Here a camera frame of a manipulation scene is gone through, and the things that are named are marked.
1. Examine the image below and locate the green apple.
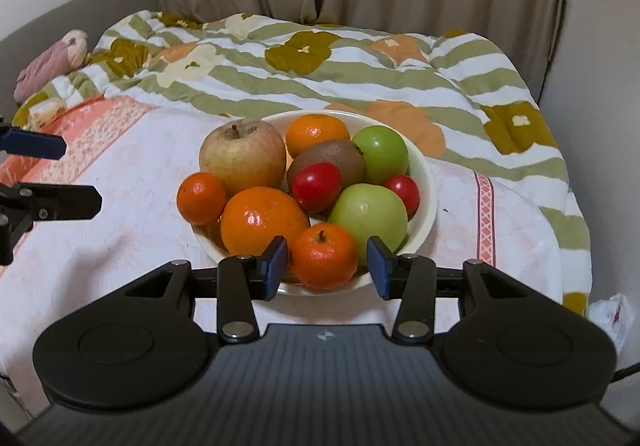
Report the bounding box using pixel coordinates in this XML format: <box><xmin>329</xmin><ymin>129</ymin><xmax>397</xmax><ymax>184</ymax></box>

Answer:
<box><xmin>328</xmin><ymin>183</ymin><xmax>408</xmax><ymax>266</ymax></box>
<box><xmin>352</xmin><ymin>125</ymin><xmax>409</xmax><ymax>185</ymax></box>

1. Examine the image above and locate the green apple back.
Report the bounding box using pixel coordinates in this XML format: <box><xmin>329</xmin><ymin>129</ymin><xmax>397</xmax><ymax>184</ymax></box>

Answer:
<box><xmin>352</xmin><ymin>125</ymin><xmax>409</xmax><ymax>185</ymax></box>

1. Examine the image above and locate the crumpled white tissue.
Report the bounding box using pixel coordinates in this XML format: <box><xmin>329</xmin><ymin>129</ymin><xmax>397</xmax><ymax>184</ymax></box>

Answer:
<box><xmin>586</xmin><ymin>293</ymin><xmax>634</xmax><ymax>354</ymax></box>

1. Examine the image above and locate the white pink floral cloth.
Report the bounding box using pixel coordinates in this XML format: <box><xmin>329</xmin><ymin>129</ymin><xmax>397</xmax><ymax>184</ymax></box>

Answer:
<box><xmin>1</xmin><ymin>100</ymin><xmax>563</xmax><ymax>416</ymax></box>

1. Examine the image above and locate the small mandarin with stem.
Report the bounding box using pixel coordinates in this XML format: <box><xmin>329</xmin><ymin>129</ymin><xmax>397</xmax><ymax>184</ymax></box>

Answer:
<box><xmin>288</xmin><ymin>223</ymin><xmax>359</xmax><ymax>290</ymax></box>

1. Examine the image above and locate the small red cherry tomato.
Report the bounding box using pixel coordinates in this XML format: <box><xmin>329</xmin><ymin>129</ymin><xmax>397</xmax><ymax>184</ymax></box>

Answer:
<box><xmin>383</xmin><ymin>175</ymin><xmax>421</xmax><ymax>220</ymax></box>

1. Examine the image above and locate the floral striped duvet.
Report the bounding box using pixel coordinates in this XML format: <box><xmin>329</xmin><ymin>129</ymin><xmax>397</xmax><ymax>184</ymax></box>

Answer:
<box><xmin>13</xmin><ymin>10</ymin><xmax>592</xmax><ymax>313</ymax></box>

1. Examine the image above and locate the orange mandarin back of bowl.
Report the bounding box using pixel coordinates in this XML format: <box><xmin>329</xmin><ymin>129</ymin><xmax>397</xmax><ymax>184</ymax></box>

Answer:
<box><xmin>285</xmin><ymin>114</ymin><xmax>350</xmax><ymax>158</ymax></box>

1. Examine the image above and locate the pink plush toy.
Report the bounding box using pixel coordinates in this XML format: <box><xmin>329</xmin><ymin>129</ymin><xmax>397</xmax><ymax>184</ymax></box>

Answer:
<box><xmin>13</xmin><ymin>30</ymin><xmax>88</xmax><ymax>105</ymax></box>

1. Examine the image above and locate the large yellow-red apple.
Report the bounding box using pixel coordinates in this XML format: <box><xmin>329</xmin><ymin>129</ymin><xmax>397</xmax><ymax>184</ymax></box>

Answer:
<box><xmin>198</xmin><ymin>119</ymin><xmax>286</xmax><ymax>197</ymax></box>

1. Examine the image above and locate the large orange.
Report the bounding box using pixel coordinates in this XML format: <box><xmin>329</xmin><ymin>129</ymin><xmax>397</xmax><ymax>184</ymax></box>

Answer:
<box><xmin>219</xmin><ymin>186</ymin><xmax>309</xmax><ymax>255</ymax></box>

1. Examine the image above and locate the grey bed headboard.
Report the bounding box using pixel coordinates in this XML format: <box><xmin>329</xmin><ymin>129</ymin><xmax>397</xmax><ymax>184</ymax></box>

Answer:
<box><xmin>0</xmin><ymin>0</ymin><xmax>156</xmax><ymax>122</ymax></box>

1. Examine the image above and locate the large red cherry tomato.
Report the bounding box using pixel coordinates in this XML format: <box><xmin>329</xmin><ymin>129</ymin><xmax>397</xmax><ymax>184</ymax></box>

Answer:
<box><xmin>291</xmin><ymin>162</ymin><xmax>342</xmax><ymax>213</ymax></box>

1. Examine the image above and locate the brown kiwi with sticker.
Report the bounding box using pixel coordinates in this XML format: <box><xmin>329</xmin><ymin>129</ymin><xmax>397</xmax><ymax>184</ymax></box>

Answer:
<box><xmin>286</xmin><ymin>140</ymin><xmax>366</xmax><ymax>189</ymax></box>

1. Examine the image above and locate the green apple front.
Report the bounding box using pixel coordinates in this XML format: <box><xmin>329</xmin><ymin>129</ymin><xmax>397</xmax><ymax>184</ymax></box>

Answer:
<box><xmin>328</xmin><ymin>183</ymin><xmax>408</xmax><ymax>266</ymax></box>

